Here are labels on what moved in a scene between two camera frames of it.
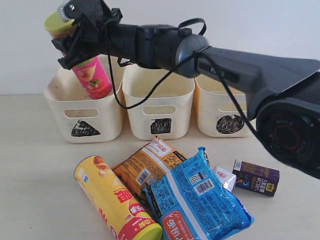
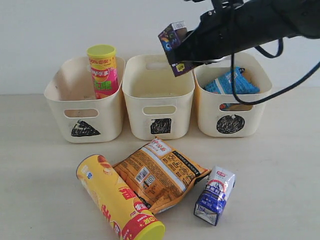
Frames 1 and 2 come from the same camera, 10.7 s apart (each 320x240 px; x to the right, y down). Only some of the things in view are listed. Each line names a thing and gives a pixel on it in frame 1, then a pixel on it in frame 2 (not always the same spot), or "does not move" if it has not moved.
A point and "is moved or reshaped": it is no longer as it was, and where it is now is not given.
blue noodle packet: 191,204 is moved or reshaped
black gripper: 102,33 → 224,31
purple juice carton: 256,178 is moved or reshaped
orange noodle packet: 146,164 does not move
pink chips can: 91,73 is moved or reshaped
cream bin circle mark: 217,115 does not move
